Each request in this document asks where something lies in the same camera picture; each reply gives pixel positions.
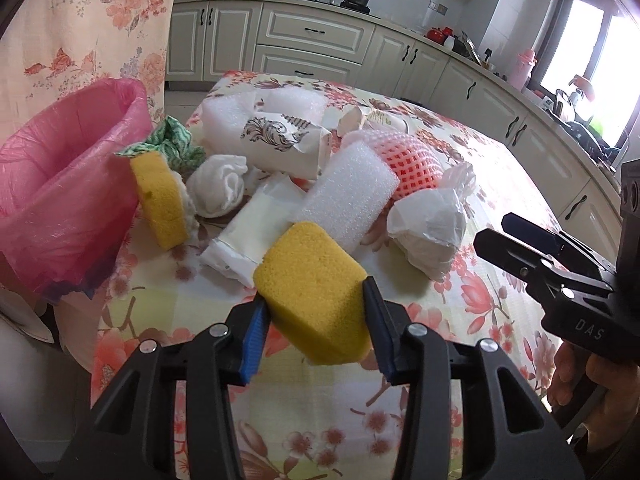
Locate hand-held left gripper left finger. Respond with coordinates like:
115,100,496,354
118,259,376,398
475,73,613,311
55,294,274,480

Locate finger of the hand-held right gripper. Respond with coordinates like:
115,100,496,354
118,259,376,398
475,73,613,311
501,212,617,287
473,229,615,312

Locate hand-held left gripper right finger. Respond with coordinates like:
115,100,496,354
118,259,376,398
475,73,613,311
362,276,583,480

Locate plain yellow sponge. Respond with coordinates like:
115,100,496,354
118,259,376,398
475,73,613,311
252,221,373,367

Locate crushed floral print paper cup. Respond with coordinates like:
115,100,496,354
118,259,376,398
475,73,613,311
239,105,333,181

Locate pink trash bag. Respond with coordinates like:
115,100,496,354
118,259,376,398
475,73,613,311
0,77,153,301

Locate person's right hand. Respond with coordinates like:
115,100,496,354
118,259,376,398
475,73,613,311
547,344,640,410

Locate floral tablecloth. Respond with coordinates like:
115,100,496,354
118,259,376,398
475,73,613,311
90,70,571,480

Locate white plastic bag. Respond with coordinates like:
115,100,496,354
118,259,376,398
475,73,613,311
386,162,477,281

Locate white flat plastic packet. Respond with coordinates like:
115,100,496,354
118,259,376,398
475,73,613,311
200,172,313,288

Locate pink foam fruit net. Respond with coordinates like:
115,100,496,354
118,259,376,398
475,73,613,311
340,129,443,203

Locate white foam block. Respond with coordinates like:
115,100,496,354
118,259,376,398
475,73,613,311
294,142,401,253

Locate white crumpled tissue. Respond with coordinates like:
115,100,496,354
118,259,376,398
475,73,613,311
186,155,249,219

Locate pink thermos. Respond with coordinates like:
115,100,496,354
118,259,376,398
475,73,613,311
507,49,540,92

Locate yellow sponge with white pad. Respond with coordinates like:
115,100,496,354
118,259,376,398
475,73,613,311
129,152,198,251

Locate window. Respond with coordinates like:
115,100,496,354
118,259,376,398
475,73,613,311
540,0,640,151

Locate green striped cloth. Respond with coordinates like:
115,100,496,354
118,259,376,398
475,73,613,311
114,116,207,178

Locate folded white foam sheet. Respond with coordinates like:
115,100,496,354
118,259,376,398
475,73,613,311
200,87,328,153

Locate white chair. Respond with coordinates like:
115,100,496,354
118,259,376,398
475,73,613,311
0,285,96,480

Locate floral beige cloth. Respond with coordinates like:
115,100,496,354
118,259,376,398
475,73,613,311
0,0,186,128

